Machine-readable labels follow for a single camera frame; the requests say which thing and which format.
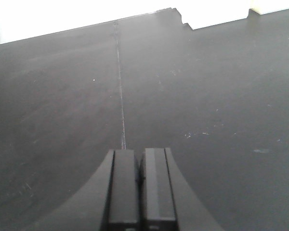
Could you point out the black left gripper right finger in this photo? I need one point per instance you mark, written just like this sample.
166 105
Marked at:
168 202

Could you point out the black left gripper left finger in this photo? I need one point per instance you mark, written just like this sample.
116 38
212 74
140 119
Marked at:
108 201

